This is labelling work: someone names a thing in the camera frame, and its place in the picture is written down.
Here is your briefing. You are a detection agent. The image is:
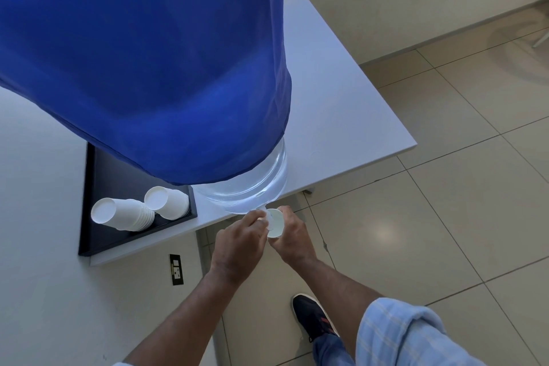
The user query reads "blue cloth jug cover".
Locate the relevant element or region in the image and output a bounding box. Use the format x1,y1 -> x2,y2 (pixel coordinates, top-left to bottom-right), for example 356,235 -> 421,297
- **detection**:
0,0 -> 293,187

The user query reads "stack of white paper cups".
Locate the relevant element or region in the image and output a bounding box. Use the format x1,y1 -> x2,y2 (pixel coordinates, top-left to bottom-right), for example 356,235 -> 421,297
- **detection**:
90,198 -> 156,232
144,186 -> 190,221

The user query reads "black tray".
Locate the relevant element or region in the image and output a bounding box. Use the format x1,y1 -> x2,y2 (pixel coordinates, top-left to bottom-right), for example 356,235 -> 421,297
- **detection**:
78,141 -> 198,257

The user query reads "person's left hand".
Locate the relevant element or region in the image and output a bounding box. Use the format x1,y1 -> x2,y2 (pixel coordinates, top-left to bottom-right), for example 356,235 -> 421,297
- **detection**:
213,209 -> 269,283

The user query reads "black wall socket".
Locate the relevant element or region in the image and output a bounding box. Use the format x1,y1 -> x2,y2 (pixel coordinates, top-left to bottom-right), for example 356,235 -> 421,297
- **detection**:
169,254 -> 184,286

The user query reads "person's left forearm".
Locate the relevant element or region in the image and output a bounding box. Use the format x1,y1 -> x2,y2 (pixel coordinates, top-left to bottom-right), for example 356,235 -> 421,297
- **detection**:
122,265 -> 247,366

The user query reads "light blue checked shirt sleeve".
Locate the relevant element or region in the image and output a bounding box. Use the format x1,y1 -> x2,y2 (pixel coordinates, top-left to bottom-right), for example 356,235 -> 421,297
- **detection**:
355,297 -> 487,366

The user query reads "dark blue sneaker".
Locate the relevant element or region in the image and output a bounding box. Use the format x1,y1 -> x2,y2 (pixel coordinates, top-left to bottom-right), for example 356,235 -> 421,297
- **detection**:
292,293 -> 340,343

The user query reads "blue jeans leg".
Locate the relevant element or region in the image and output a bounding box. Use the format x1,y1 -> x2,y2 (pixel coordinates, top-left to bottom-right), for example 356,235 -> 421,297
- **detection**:
312,332 -> 357,366

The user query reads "white paper cup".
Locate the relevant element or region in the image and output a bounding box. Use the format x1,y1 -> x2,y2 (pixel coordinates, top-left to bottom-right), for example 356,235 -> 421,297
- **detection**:
262,207 -> 286,238

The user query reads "person's right forearm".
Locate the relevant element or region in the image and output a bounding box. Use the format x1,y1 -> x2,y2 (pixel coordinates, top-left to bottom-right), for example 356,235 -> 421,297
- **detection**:
288,255 -> 384,338

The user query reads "person's right hand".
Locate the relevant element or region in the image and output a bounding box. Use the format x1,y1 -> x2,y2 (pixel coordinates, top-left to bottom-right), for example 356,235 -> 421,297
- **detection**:
268,206 -> 318,270

